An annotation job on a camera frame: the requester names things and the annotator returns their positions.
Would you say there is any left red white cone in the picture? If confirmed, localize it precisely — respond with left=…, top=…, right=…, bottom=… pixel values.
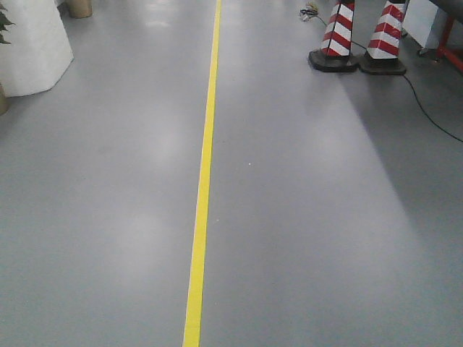
left=308, top=0, right=358, bottom=72

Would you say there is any red white cone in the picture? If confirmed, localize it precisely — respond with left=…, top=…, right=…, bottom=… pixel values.
left=308, top=0, right=358, bottom=72
left=359, top=1, right=407, bottom=75

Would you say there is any yellow floor tape line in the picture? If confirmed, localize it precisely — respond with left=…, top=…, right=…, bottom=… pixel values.
left=182, top=1, right=222, bottom=346

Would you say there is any right red white cone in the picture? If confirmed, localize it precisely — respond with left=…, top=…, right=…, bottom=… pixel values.
left=359, top=1, right=407, bottom=75

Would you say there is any black floor cable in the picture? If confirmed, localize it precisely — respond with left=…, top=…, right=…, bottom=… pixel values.
left=299, top=1, right=463, bottom=142

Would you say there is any white angular pedestal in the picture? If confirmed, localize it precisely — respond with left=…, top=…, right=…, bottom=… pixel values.
left=1, top=0, right=74, bottom=97

